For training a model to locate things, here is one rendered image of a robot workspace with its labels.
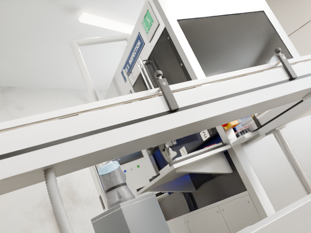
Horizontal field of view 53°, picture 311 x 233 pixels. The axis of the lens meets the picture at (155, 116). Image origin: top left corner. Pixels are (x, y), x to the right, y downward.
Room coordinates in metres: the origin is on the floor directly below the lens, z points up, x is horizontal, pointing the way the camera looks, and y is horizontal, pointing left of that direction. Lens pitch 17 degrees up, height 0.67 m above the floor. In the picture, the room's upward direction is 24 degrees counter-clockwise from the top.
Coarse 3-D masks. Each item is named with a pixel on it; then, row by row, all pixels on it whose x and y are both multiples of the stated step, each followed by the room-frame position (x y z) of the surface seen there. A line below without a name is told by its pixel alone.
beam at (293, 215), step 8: (304, 200) 0.94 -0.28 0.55; (288, 208) 0.91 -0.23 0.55; (296, 208) 0.88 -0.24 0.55; (304, 208) 0.89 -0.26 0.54; (272, 216) 0.90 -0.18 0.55; (280, 216) 0.85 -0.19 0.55; (288, 216) 0.86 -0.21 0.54; (296, 216) 0.87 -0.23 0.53; (304, 216) 0.89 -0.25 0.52; (256, 224) 0.89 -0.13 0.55; (264, 224) 0.83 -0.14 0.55; (272, 224) 0.84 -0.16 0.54; (280, 224) 0.85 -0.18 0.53; (288, 224) 0.86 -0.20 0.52; (296, 224) 0.87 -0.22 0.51; (304, 224) 0.88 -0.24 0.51; (240, 232) 0.87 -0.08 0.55; (248, 232) 0.82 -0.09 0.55; (256, 232) 0.81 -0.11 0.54; (264, 232) 0.82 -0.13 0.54; (272, 232) 0.83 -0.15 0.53; (280, 232) 0.84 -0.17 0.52; (288, 232) 0.85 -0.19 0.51; (296, 232) 0.86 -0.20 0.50; (304, 232) 0.87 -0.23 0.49
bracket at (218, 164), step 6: (216, 156) 1.91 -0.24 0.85; (222, 156) 1.93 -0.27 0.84; (198, 162) 1.84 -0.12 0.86; (204, 162) 1.86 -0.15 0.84; (210, 162) 1.88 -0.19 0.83; (216, 162) 1.90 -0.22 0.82; (222, 162) 1.92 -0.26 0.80; (228, 162) 1.94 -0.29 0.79; (180, 168) 1.78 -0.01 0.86; (186, 168) 1.80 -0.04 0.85; (192, 168) 1.82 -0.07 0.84; (198, 168) 1.83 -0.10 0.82; (204, 168) 1.85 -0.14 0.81; (210, 168) 1.87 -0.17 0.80; (216, 168) 1.89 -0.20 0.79; (222, 168) 1.91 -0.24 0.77; (228, 168) 1.93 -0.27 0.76
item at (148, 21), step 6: (150, 6) 1.93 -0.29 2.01; (144, 12) 2.01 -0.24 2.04; (150, 12) 1.95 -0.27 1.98; (144, 18) 2.04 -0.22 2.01; (150, 18) 1.98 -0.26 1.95; (156, 18) 1.93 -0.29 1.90; (144, 24) 2.07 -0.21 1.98; (150, 24) 2.00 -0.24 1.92; (156, 24) 1.95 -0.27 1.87; (144, 30) 2.10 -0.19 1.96; (150, 30) 2.03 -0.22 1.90; (150, 36) 2.06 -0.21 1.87
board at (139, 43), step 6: (138, 36) 2.21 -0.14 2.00; (138, 42) 2.25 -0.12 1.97; (132, 48) 2.36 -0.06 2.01; (138, 48) 2.28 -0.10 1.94; (132, 54) 2.40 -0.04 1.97; (138, 54) 2.32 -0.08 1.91; (126, 60) 2.52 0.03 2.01; (132, 60) 2.43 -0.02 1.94; (126, 66) 2.57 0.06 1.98; (132, 66) 2.47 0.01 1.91; (126, 72) 2.61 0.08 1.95
